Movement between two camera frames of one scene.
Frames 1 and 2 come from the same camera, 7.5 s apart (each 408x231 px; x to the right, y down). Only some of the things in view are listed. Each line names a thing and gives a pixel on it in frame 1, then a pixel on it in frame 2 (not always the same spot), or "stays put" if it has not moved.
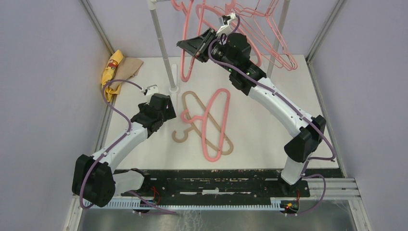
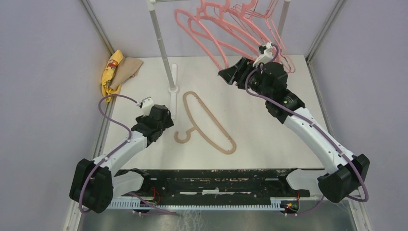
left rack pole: (151, 5) stays put
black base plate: (218, 186) stays put
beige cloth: (128, 68) stays put
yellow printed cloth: (111, 89) stays put
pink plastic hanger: (187, 12) -> (224, 6)
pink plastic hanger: (204, 119) -> (197, 19)
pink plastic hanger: (228, 16) -> (221, 21)
